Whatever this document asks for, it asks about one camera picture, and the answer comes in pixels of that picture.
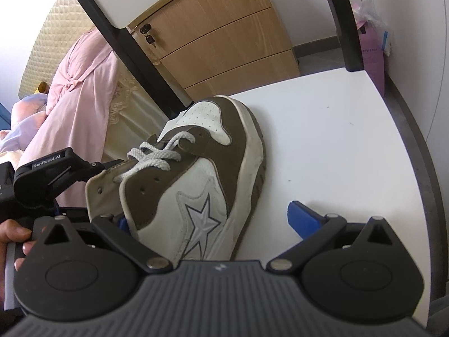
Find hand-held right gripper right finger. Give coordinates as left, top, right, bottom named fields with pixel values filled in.
left=267, top=201, right=405, bottom=275

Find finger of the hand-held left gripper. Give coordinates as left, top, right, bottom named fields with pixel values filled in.
left=89, top=159, right=124, bottom=177

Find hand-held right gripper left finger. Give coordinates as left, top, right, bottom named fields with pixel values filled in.
left=35, top=214, right=173, bottom=275

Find white shoelace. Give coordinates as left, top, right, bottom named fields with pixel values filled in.
left=114, top=131, right=196, bottom=184

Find white and brown sneaker shoe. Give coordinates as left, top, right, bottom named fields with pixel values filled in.
left=86, top=95, right=266, bottom=262

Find cream lace bed skirt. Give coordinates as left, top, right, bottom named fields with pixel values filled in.
left=103, top=51, right=169, bottom=164

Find person's left hand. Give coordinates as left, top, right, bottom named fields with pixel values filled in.
left=0, top=219, right=36, bottom=272

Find pink bed sheet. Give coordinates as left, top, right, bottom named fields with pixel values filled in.
left=23, top=27, right=122, bottom=208

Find pastel blanket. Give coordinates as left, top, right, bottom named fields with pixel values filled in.
left=0, top=93, right=49, bottom=152

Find black cabinet keys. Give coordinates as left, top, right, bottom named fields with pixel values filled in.
left=139, top=23, right=157, bottom=49

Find cream quilted headboard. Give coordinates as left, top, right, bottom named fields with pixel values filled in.
left=17, top=0, right=96, bottom=99

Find pink cardboard box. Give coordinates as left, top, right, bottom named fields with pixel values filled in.
left=354, top=0, right=392, bottom=98

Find wooden drawer cabinet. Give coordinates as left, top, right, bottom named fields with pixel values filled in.
left=126, top=0, right=301, bottom=101

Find clear plastic bag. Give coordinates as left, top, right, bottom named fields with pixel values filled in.
left=358, top=0, right=387, bottom=29

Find white chair with black frame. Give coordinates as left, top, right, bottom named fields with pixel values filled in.
left=59, top=0, right=443, bottom=327

